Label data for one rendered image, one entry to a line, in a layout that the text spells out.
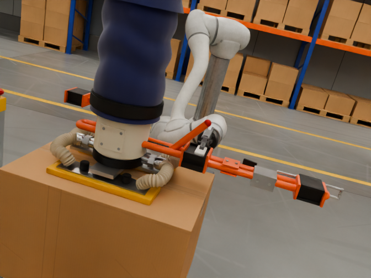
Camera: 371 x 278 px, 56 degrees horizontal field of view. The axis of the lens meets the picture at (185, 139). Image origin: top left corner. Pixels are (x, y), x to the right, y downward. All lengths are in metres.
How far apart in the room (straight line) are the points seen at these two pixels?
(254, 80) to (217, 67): 6.54
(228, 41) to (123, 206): 1.01
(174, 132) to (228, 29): 0.60
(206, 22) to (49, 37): 7.82
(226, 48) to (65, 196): 1.05
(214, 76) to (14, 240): 1.15
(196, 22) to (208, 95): 0.38
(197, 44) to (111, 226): 0.91
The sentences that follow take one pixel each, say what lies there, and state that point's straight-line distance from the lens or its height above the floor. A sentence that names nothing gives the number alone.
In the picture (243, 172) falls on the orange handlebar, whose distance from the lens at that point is 1.06.
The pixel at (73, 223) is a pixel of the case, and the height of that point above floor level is 0.97.
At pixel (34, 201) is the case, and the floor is 1.00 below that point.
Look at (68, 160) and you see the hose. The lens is 1.14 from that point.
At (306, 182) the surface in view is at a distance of 1.09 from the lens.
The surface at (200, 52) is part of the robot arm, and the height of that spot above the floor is 1.45.
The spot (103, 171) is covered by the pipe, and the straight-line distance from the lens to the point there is 1.08.
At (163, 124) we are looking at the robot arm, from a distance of 1.87.
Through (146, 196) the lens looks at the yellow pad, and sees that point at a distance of 1.05.
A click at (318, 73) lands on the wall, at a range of 9.81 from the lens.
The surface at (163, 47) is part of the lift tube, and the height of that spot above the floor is 1.50.
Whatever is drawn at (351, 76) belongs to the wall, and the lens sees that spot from 10.02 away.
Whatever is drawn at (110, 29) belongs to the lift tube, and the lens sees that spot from 1.01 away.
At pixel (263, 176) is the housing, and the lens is 1.06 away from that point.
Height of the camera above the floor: 1.62
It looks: 20 degrees down
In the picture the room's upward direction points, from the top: 13 degrees clockwise
